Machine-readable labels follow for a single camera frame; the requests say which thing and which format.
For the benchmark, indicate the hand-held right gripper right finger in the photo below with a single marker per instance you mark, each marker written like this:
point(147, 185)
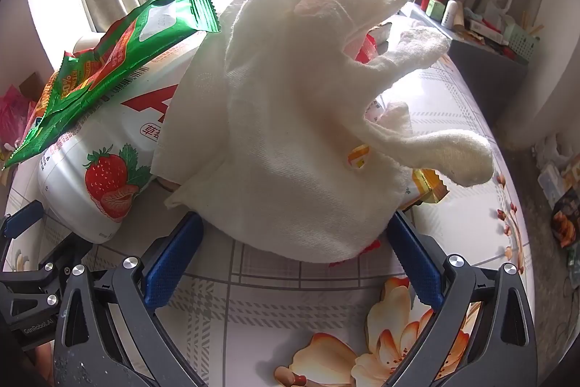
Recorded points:
point(414, 264)

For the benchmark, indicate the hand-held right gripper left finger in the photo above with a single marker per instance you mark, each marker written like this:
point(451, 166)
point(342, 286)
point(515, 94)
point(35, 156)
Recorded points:
point(174, 264)

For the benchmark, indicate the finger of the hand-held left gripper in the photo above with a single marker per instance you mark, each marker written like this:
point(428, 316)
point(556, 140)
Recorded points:
point(20, 221)

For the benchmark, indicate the white strawberry drink bottle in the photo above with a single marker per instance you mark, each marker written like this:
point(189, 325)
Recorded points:
point(90, 151)

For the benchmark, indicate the white cloth glove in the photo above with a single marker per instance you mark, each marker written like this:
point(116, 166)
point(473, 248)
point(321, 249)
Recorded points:
point(281, 119)

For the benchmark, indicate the green snack packet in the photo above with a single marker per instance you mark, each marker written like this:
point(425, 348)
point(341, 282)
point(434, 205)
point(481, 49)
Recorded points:
point(136, 33)

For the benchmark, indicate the golden snack packet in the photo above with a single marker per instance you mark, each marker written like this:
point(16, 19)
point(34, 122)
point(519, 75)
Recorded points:
point(426, 187)

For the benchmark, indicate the pink plastic bag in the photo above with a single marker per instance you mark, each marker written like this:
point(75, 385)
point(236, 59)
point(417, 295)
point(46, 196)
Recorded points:
point(13, 115)

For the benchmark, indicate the orange snack packet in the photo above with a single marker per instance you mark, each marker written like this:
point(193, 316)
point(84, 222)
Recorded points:
point(45, 97)

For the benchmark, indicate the open cardboard box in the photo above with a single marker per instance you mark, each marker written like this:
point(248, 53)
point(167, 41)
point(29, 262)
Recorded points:
point(31, 85)

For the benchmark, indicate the white tissue pack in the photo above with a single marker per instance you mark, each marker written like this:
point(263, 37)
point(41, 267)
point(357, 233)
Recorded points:
point(550, 183)

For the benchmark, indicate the white paper cup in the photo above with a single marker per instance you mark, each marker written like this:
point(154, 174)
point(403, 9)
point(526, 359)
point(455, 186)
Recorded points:
point(86, 43)

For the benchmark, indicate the grey cabinet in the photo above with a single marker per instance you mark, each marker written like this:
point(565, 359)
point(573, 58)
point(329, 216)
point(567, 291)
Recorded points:
point(480, 74)

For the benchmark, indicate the red snack wrapper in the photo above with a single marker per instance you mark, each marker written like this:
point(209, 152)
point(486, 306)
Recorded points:
point(365, 49)

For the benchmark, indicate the green plastic storage basket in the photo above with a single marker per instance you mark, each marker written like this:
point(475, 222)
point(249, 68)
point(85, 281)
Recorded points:
point(521, 44)

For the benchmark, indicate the small green box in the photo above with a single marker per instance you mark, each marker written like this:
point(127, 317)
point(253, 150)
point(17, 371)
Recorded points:
point(436, 8)

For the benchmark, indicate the grey curtain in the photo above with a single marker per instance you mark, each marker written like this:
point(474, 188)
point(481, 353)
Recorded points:
point(521, 6)

